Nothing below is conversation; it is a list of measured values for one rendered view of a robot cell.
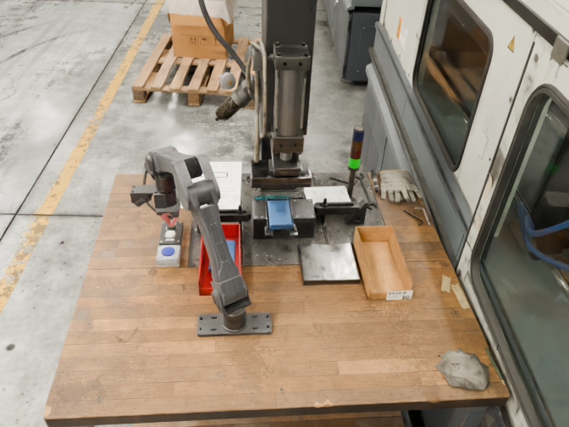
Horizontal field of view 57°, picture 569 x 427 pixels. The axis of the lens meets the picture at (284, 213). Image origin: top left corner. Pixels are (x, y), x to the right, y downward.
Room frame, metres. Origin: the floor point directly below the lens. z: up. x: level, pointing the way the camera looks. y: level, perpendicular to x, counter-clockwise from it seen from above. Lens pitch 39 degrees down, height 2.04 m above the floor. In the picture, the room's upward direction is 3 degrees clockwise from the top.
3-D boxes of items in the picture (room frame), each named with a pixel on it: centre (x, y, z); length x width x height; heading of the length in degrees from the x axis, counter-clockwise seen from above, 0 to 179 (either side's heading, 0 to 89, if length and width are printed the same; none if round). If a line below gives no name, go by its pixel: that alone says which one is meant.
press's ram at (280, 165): (1.40, 0.03, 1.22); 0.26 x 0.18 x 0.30; 6
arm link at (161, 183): (1.27, 0.36, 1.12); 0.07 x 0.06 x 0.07; 34
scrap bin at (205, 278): (1.14, 0.18, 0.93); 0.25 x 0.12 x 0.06; 6
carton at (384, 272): (1.16, -0.30, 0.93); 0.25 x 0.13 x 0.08; 6
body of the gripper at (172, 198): (1.27, 0.36, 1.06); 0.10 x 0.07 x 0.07; 6
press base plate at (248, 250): (1.41, -0.01, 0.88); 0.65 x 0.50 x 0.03; 96
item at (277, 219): (1.29, 0.01, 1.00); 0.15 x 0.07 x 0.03; 7
